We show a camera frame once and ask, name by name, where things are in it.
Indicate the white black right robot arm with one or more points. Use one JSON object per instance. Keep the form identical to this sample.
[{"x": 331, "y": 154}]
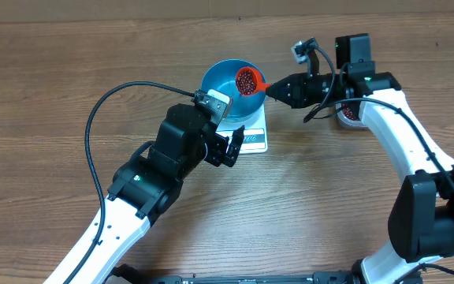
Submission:
[{"x": 421, "y": 223}]

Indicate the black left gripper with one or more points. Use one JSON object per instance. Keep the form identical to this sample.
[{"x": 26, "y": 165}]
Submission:
[{"x": 220, "y": 143}]

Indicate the red beans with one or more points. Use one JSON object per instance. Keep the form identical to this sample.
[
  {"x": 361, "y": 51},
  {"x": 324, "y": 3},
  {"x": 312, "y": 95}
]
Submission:
[{"x": 245, "y": 82}]

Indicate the white digital kitchen scale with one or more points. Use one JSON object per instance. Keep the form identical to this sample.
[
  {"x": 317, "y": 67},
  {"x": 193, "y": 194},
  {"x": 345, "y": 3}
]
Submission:
[{"x": 255, "y": 132}]

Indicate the clear plastic container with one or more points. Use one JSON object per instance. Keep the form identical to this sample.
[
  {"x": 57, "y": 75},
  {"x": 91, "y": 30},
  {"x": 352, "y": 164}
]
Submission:
[{"x": 347, "y": 119}]

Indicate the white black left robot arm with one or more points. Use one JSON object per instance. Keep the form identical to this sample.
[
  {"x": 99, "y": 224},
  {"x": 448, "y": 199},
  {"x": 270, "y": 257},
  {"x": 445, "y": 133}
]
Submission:
[{"x": 145, "y": 187}]

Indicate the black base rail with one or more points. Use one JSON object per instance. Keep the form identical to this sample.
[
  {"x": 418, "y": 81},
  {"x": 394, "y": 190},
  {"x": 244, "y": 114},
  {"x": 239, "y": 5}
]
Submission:
[{"x": 125, "y": 274}]

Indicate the orange measuring scoop blue handle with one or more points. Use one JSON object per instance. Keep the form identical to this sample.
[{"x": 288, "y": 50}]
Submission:
[{"x": 261, "y": 85}]

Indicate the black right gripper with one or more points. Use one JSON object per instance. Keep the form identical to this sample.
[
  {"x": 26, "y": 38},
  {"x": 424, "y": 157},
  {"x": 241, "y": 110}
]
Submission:
[{"x": 303, "y": 93}]

